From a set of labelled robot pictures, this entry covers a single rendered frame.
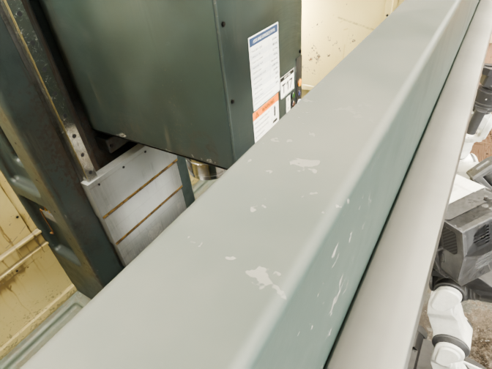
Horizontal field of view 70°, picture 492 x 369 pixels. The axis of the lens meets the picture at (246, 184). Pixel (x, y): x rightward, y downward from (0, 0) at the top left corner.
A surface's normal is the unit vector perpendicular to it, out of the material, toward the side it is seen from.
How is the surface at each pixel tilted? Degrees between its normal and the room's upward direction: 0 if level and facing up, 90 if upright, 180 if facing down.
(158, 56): 90
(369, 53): 0
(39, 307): 90
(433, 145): 0
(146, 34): 90
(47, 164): 90
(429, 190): 0
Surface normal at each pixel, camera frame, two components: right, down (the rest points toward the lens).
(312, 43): -0.52, 0.56
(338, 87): -0.09, -0.78
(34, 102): 0.85, 0.26
